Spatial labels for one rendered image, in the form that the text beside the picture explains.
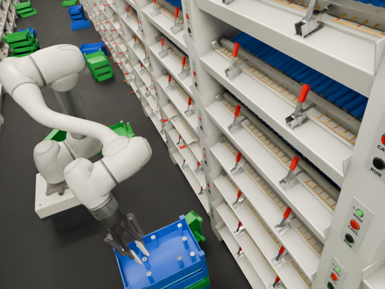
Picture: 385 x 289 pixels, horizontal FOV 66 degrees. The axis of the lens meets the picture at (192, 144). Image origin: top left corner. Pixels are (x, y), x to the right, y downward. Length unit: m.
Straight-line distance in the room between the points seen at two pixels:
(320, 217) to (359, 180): 0.22
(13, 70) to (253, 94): 0.92
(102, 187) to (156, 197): 1.01
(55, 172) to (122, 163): 0.85
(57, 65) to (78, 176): 0.52
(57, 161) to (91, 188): 0.79
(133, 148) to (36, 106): 0.41
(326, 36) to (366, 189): 0.25
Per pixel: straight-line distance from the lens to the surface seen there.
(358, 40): 0.53
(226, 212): 1.45
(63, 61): 1.33
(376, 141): 0.49
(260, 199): 1.00
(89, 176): 0.99
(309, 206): 0.76
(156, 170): 2.15
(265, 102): 0.73
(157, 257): 1.26
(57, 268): 1.92
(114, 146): 1.01
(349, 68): 0.49
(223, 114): 1.02
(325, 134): 0.64
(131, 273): 1.25
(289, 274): 1.09
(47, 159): 1.75
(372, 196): 0.55
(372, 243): 0.61
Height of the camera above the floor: 1.47
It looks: 40 degrees down
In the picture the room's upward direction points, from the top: 9 degrees counter-clockwise
